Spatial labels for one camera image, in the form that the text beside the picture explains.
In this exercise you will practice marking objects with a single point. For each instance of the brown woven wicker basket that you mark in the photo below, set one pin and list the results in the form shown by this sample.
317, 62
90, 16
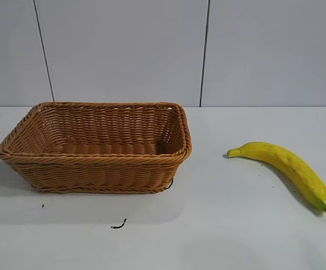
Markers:
101, 168

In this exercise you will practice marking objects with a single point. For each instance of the yellow banana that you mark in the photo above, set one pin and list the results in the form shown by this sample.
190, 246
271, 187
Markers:
289, 166

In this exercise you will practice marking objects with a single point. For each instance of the small black curved scrap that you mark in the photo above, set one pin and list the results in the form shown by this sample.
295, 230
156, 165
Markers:
119, 225

